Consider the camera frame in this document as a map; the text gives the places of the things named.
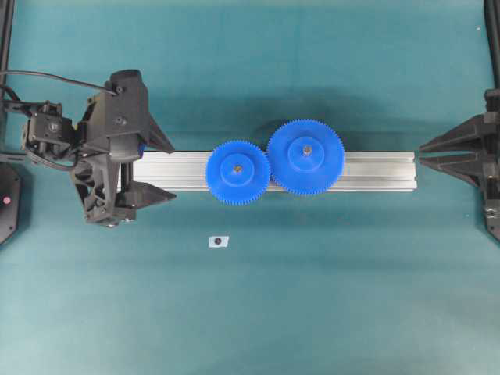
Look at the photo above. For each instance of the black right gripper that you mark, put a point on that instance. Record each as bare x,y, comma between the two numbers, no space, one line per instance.
468,167

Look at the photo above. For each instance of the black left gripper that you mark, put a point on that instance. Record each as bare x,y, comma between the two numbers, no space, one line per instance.
95,176

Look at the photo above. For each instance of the small blue plastic gear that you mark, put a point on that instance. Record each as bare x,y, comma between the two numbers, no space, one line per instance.
241,188

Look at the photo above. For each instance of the large blue plastic gear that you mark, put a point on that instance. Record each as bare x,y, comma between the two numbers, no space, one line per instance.
302,174

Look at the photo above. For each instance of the white sticker with dark dot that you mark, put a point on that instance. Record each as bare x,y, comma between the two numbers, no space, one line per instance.
218,241

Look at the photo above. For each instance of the black base with red light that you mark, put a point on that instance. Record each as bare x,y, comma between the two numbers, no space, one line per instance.
10,194

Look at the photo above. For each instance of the silver aluminium extrusion rail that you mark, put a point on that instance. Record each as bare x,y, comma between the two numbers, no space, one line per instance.
363,171

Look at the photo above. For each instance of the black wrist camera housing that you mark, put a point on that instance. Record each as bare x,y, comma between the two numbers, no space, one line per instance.
127,116

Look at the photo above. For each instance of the black right frame post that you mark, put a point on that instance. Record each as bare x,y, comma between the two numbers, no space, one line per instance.
491,16

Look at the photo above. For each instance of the black frame post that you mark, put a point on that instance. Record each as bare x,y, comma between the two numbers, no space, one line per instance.
7,15
491,16

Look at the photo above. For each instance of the black left frame post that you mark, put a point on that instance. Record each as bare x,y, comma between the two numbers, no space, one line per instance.
7,15

